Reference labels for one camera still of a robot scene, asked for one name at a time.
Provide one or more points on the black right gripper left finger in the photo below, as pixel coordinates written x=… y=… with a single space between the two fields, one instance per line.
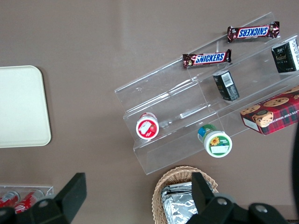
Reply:
x=67 y=198

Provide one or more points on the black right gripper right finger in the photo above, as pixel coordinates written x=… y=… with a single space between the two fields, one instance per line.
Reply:
x=210 y=207

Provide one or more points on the light tan wicker basket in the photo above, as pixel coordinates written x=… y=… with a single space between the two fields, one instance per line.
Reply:
x=175 y=175

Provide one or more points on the cream plastic tray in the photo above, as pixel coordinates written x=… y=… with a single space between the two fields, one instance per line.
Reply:
x=23 y=107

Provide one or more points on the clear acrylic bottle rack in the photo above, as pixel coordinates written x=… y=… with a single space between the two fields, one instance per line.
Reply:
x=47 y=189

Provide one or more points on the silver foil packet stack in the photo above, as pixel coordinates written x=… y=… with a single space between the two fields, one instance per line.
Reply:
x=177 y=203

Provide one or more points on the red cola bottle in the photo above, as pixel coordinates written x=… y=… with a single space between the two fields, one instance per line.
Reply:
x=8 y=199
x=28 y=201

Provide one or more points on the green lid cup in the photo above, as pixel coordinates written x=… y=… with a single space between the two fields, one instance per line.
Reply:
x=217 y=142

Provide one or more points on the red lid cup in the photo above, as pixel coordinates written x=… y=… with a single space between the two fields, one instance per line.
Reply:
x=147 y=127

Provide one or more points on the red tartan cookie box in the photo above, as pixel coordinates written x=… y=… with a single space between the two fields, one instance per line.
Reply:
x=273 y=114

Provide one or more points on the dark green small carton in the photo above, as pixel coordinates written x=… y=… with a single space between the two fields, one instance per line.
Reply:
x=226 y=86
x=286 y=57

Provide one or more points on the clear acrylic stepped stand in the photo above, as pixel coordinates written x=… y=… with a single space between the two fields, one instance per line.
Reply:
x=163 y=93

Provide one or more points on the Snickers chocolate bar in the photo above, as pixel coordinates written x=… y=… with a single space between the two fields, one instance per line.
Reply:
x=253 y=32
x=208 y=58

